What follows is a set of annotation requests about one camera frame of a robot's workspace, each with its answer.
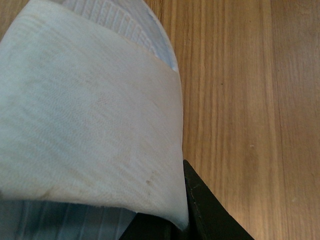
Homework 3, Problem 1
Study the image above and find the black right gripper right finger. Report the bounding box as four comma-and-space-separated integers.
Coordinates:
183, 160, 253, 240

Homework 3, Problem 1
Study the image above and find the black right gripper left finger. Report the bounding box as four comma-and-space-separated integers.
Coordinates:
119, 213, 183, 240

